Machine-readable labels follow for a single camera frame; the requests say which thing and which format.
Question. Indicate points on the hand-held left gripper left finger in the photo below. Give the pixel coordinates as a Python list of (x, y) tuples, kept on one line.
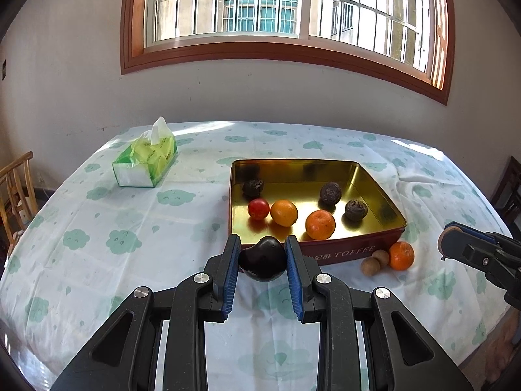
[(231, 281)]

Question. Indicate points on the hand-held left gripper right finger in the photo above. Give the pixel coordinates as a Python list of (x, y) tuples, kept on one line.
[(294, 281)]

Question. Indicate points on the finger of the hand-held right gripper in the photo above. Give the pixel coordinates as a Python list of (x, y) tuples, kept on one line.
[(468, 230), (480, 256)]

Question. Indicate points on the dark smooth fruit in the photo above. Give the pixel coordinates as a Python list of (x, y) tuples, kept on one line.
[(262, 258)]

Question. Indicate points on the large orange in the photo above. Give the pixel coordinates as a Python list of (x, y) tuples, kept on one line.
[(320, 225)]

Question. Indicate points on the dark wrinkled passion fruit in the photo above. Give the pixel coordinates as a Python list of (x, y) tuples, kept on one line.
[(330, 193), (356, 210), (253, 188)]

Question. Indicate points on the gold and red tin box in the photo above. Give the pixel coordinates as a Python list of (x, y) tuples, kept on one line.
[(293, 179)]

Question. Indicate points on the dark wooden chair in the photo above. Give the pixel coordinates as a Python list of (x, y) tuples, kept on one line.
[(506, 195)]

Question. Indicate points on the small orange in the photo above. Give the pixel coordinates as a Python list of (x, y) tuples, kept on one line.
[(401, 255)]

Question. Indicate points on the red cherry tomato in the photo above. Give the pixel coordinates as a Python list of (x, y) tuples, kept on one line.
[(259, 209)]

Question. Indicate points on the brown longan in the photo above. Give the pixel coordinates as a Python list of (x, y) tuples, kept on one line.
[(381, 256), (370, 267)]

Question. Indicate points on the white cloud print tablecloth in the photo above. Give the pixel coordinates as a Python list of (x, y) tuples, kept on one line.
[(122, 232)]

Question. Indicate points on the green tissue pack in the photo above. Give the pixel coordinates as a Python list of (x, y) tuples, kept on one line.
[(146, 159)]

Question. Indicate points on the brown framed barred window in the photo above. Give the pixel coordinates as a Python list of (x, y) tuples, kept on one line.
[(285, 51)]

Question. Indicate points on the light wooden chair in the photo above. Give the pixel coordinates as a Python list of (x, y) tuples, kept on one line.
[(16, 179)]

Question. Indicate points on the dark wall switch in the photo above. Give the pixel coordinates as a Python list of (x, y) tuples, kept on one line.
[(3, 70)]

